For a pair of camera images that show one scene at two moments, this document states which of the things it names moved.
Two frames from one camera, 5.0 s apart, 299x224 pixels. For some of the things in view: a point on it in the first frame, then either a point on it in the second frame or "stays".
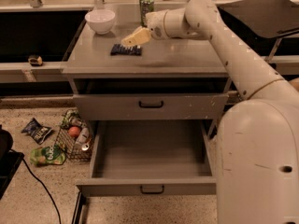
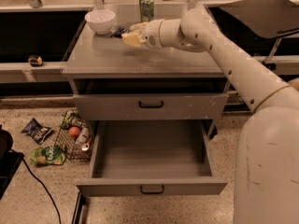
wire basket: (76, 136) stays
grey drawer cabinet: (159, 105) stays
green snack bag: (48, 155) stays
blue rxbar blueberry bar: (119, 49) to (120, 32)
